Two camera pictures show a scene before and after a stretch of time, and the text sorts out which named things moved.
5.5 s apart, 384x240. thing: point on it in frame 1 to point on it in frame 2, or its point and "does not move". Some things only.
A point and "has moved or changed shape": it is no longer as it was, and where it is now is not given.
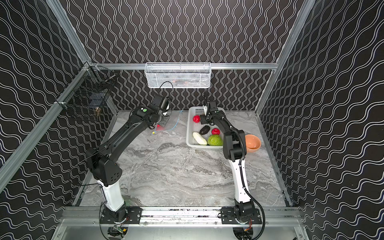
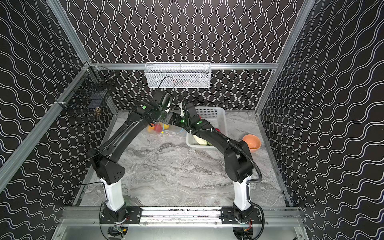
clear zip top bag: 173,125 has moved or changed shape
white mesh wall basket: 178,75 does not move
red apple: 159,128 does not move
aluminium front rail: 93,216 does not move
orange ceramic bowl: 253,143 does not move
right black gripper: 204,119 to 176,119
